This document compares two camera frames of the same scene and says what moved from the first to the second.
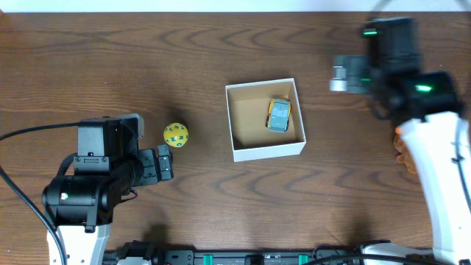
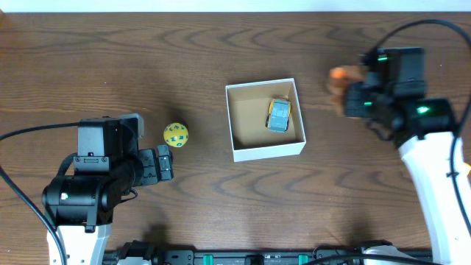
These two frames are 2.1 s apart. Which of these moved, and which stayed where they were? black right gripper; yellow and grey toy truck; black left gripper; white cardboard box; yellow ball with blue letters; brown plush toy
Moved: brown plush toy; black right gripper
Stayed: yellow ball with blue letters; black left gripper; white cardboard box; yellow and grey toy truck
